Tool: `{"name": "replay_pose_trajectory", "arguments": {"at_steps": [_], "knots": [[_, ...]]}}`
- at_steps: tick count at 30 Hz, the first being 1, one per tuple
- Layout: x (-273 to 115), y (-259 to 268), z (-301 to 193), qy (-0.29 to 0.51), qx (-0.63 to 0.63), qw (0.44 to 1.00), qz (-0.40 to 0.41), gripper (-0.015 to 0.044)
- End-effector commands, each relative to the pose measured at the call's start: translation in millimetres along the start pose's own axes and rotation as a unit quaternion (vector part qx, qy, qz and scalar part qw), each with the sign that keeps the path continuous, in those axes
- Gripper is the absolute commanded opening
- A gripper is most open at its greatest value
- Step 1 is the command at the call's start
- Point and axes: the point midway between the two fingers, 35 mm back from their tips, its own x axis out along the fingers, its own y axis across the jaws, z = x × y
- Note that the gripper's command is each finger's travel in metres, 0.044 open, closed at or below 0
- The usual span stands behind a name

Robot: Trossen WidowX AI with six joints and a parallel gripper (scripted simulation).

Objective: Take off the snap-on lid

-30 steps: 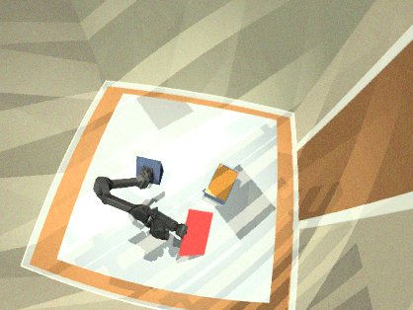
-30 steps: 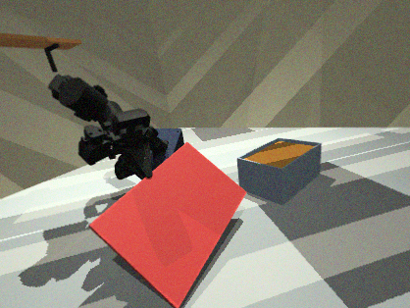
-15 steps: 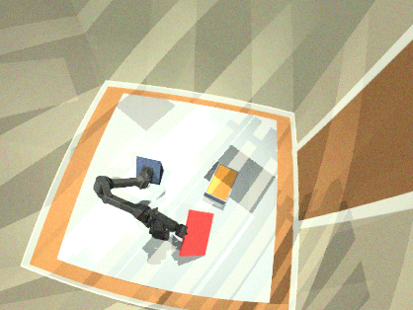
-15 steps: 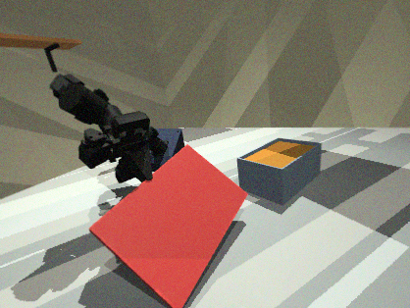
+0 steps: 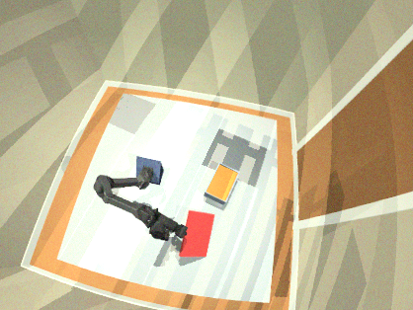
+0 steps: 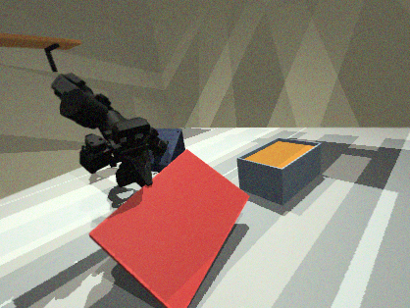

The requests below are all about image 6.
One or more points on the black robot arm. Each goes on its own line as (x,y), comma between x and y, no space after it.
(80,105)

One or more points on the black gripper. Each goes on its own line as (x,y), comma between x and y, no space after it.
(131,151)

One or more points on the red lid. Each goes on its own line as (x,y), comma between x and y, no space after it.
(167,235)

